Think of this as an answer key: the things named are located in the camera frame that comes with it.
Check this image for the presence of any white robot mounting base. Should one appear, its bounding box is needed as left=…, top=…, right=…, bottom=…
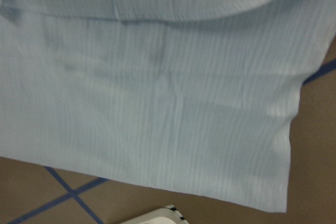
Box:
left=121, top=205, right=189, bottom=224

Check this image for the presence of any light blue button-up shirt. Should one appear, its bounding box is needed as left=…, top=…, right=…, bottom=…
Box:
left=1, top=0, right=335, bottom=212

